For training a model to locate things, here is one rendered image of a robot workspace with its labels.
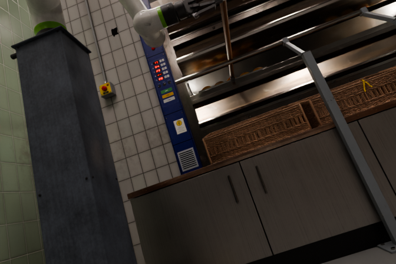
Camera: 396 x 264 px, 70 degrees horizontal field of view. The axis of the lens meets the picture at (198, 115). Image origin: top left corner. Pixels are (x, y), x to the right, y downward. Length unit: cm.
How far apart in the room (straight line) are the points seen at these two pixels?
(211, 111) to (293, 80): 63
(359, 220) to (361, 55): 122
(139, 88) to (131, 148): 48
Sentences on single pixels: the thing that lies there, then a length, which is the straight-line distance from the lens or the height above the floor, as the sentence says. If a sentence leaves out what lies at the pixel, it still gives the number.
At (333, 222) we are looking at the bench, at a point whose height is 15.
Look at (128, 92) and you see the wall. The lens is 232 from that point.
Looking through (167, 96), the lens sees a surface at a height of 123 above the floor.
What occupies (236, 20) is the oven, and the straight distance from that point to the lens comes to 237.
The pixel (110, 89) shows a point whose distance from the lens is 231.
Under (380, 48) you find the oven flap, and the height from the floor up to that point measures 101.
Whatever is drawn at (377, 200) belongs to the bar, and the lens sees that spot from 149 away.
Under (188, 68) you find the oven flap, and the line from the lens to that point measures 218.
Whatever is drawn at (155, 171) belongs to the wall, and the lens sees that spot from 211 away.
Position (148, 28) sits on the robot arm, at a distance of 127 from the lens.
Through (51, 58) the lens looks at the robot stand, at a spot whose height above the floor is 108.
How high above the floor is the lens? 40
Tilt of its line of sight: 17 degrees up
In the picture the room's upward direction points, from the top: 19 degrees counter-clockwise
